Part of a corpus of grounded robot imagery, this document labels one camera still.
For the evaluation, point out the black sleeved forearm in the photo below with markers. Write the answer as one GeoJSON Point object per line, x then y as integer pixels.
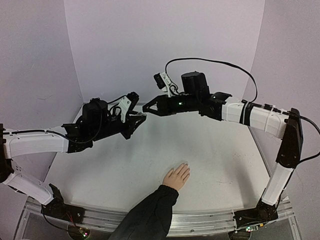
{"type": "Point", "coordinates": [150, 219]}

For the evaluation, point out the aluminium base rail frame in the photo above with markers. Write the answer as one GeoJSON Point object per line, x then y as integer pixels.
{"type": "Point", "coordinates": [100, 224]}

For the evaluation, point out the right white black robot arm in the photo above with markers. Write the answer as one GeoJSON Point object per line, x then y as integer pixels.
{"type": "Point", "coordinates": [221, 106]}

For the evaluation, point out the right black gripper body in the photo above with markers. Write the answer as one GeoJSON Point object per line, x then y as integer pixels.
{"type": "Point", "coordinates": [160, 105]}

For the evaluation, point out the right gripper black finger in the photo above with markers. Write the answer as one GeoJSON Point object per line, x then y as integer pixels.
{"type": "Point", "coordinates": [153, 102]}
{"type": "Point", "coordinates": [152, 111]}

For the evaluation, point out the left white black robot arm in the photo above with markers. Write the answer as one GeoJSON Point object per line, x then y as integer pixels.
{"type": "Point", "coordinates": [15, 143]}

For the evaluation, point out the clear nail polish bottle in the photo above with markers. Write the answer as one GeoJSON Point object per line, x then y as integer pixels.
{"type": "Point", "coordinates": [141, 114]}

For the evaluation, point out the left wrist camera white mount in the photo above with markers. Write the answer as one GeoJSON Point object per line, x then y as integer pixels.
{"type": "Point", "coordinates": [126, 104]}

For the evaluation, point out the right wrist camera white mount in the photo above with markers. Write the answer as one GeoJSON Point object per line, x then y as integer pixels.
{"type": "Point", "coordinates": [165, 84]}

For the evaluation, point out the person's bare hand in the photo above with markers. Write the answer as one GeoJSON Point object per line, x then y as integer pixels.
{"type": "Point", "coordinates": [176, 178]}

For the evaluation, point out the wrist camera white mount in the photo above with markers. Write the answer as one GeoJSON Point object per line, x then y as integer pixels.
{"type": "Point", "coordinates": [126, 104]}
{"type": "Point", "coordinates": [165, 84]}

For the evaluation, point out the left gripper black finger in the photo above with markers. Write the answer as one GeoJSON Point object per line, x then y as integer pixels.
{"type": "Point", "coordinates": [136, 113]}
{"type": "Point", "coordinates": [132, 124]}

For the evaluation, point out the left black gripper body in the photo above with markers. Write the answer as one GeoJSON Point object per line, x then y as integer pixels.
{"type": "Point", "coordinates": [106, 131]}

